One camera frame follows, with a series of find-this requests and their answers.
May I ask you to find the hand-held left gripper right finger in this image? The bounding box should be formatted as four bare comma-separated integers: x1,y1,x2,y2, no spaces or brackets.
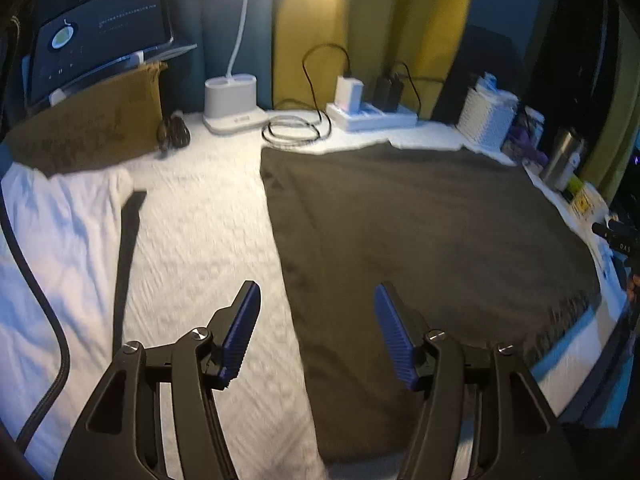
374,282,581,480

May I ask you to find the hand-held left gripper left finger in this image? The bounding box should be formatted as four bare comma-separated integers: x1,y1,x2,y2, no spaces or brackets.
52,280,262,480

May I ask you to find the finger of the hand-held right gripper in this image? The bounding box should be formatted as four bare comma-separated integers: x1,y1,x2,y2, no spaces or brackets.
592,214,626,241

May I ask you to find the dark brown t-shirt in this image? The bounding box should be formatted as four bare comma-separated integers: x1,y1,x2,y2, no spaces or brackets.
260,141,601,466

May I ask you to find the white mug with yellow print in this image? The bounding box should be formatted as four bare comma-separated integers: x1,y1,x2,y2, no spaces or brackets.
570,187,608,222

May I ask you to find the yellow curtain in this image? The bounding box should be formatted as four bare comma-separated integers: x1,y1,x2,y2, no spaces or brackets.
580,10,640,196
272,0,476,111

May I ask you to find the stainless steel bottle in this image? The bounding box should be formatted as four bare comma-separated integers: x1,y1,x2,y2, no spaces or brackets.
539,127,586,192

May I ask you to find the purple bag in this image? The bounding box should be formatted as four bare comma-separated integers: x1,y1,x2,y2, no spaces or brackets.
502,125,546,171

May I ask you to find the white quilted bed sheet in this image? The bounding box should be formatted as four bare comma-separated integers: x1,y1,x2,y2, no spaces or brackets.
0,105,640,480

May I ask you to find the clear jar with white lid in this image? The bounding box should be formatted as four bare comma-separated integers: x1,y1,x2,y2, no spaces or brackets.
525,107,547,146

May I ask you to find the white plastic basket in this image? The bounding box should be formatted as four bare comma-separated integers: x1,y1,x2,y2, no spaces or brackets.
456,82,518,153

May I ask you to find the blue white packet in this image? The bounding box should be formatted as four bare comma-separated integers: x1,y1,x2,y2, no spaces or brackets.
475,72,518,98

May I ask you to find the white crumpled cloth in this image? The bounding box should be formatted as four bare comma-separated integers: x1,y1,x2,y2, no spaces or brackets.
0,162,133,466

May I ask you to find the white power strip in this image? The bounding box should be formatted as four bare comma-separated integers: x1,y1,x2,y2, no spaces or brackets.
326,101,418,132

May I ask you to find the white desk lamp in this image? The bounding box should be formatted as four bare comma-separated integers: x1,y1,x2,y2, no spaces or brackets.
203,0,326,136

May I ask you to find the dark window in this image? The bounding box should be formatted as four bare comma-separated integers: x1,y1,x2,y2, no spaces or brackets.
440,0,601,126

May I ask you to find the black charger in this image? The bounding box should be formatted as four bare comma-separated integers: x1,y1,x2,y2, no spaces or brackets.
375,76,403,113

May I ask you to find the white charger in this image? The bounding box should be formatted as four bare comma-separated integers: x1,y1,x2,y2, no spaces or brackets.
335,76,362,113

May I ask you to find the brown cardboard box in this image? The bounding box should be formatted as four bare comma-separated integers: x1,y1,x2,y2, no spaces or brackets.
5,60,168,176

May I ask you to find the clear tablet stand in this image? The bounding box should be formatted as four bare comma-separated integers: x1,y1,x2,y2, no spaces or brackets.
47,42,198,106

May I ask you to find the black tablet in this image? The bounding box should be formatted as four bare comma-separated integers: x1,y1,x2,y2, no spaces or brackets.
25,0,173,108

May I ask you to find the black braided cable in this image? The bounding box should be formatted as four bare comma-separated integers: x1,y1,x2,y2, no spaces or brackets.
0,180,68,456

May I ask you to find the black charging cable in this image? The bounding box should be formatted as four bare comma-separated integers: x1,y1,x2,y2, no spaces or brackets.
262,44,353,148
390,61,471,111

